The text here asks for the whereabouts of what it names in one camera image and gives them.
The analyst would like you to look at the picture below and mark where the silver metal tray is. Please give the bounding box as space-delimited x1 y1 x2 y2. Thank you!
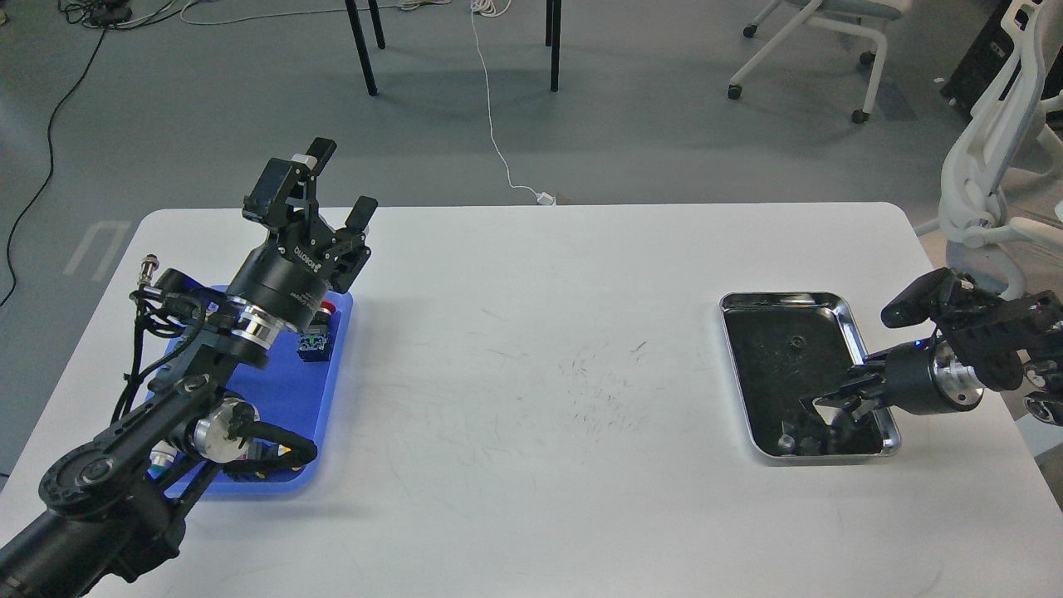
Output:
720 292 901 465

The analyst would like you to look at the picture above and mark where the black floor cable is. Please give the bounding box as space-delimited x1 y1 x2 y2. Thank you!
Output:
0 0 200 306

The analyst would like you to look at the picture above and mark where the blue plastic tray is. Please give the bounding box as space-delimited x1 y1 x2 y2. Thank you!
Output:
148 292 355 498

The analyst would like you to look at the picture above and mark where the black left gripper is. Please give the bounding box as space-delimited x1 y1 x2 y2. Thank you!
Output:
227 139 379 331

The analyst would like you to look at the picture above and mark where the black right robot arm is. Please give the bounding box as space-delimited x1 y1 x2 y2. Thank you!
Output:
802 267 1062 425

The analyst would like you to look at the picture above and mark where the red push button switch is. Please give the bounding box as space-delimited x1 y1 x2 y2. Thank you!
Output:
296 300 336 362

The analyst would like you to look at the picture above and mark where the white rolling chair base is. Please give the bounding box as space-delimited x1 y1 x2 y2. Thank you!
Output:
727 0 902 124

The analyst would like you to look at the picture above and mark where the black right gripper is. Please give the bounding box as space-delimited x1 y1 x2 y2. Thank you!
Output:
810 343 956 425

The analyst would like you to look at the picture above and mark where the black table leg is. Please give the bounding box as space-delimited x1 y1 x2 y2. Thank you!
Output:
544 0 563 92
343 0 386 97

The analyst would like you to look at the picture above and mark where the white floor cable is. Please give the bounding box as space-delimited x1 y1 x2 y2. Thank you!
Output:
399 0 556 205

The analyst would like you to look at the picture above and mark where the white office chair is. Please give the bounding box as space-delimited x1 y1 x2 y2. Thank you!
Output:
914 1 1061 300

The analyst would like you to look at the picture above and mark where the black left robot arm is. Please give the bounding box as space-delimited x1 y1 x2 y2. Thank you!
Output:
2 139 377 597

